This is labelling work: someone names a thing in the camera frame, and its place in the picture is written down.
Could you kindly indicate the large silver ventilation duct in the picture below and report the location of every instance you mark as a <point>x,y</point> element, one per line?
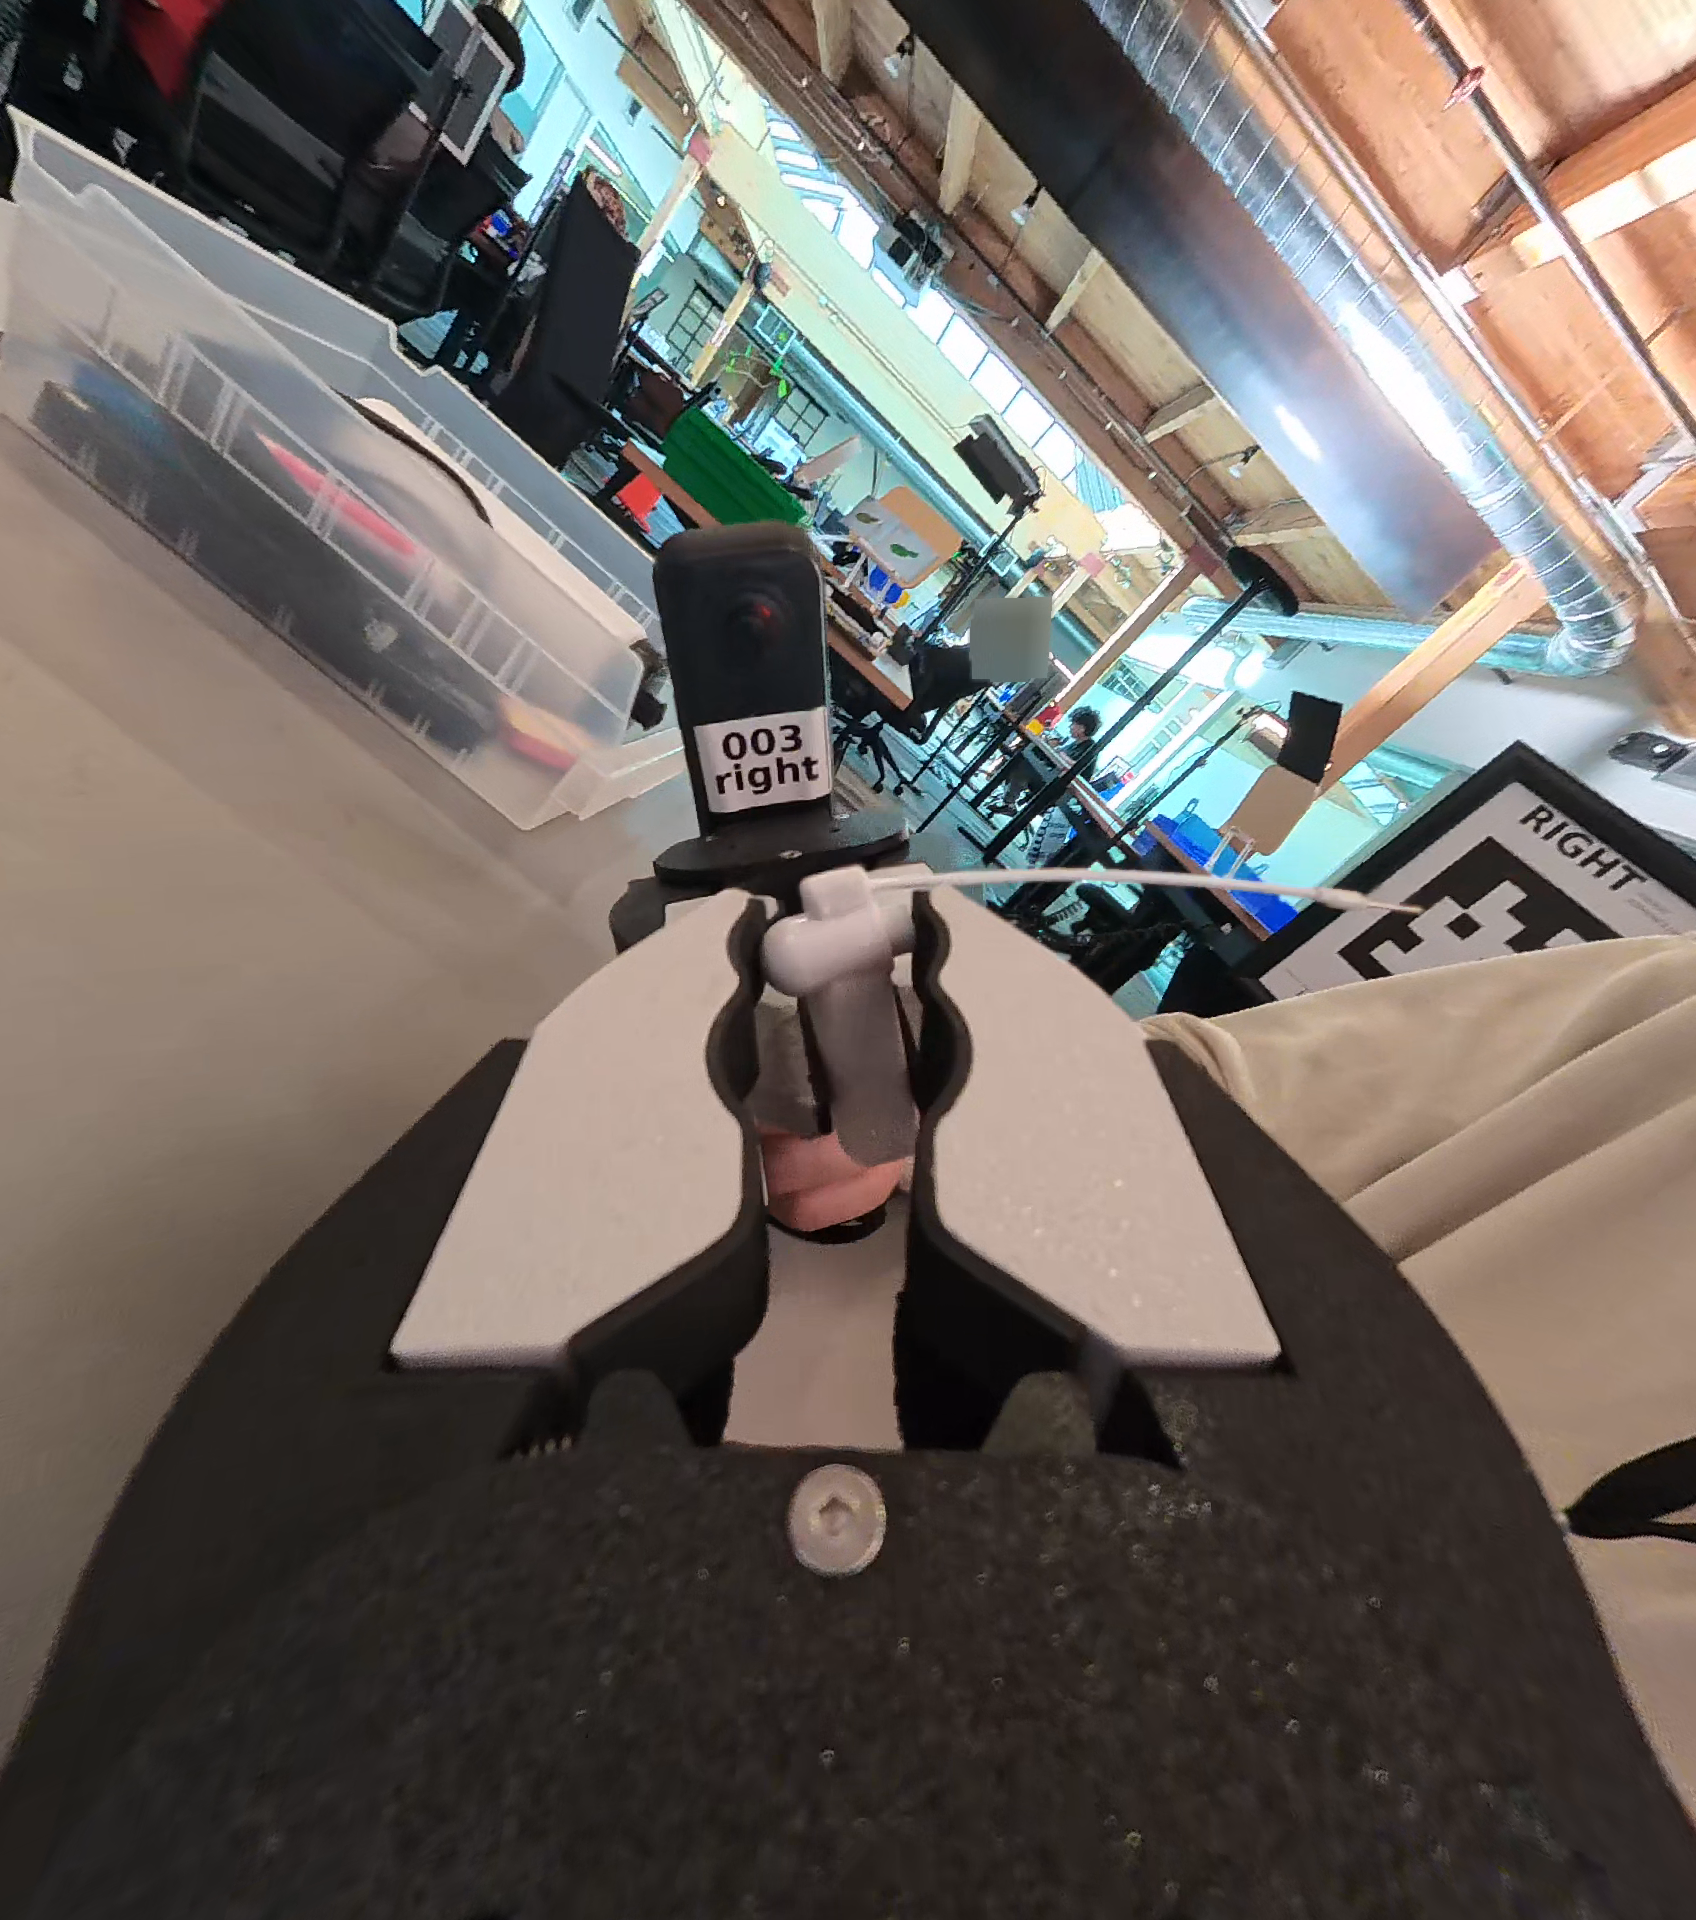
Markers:
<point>1238,300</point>

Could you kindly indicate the green bin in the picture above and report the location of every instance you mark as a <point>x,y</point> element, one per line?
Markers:
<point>729,465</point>

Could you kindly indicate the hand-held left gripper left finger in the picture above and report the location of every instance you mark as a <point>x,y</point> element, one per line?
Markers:
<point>579,1200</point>

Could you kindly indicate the black framed marker poster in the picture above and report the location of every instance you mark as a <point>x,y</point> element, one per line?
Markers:
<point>1538,887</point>

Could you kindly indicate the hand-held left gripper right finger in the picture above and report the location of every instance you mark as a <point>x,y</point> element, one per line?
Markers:
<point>1090,1200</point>

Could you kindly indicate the red marker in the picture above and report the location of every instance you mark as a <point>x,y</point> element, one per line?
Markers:
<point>339,504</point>

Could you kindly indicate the white packet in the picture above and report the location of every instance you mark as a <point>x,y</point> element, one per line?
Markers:
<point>490,556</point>

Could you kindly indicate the person's right forearm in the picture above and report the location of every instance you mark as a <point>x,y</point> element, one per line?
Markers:
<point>1463,1049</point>

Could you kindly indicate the person's right hand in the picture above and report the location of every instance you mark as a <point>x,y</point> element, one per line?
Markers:
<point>818,1185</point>

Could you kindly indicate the grey desk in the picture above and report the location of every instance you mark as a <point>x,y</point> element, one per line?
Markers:
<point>188,1049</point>

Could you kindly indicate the clear plastic storage box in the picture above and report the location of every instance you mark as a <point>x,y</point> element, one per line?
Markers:
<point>265,450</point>

